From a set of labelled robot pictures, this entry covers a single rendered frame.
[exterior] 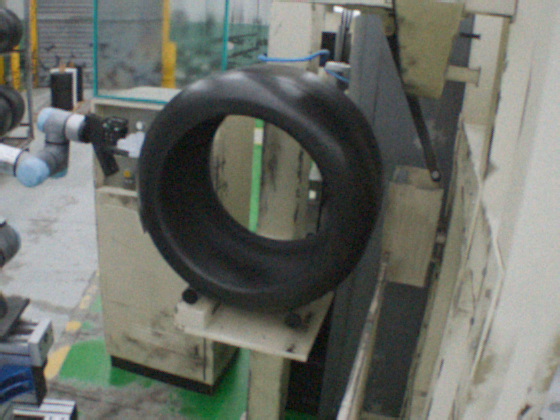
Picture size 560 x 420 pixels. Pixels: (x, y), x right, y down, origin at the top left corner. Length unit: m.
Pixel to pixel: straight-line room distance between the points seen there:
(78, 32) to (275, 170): 9.66
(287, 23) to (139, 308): 1.37
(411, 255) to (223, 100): 0.70
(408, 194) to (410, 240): 0.13
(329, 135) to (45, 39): 10.37
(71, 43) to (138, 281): 9.18
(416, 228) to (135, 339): 1.42
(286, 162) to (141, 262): 0.88
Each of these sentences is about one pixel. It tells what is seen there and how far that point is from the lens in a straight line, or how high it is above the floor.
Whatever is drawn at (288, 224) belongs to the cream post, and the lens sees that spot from 1.62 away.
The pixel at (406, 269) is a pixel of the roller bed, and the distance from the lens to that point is 1.54.
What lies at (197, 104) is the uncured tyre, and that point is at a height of 1.41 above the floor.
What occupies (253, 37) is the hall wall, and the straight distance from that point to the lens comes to 10.49.
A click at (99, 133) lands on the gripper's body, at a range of 1.44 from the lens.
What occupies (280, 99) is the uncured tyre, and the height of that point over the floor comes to 1.44.
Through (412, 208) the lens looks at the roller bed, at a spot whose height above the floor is 1.14.
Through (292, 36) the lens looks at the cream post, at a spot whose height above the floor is 1.56.
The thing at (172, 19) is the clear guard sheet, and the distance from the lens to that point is 1.94.
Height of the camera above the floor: 1.61
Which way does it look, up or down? 20 degrees down
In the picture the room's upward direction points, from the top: 4 degrees clockwise
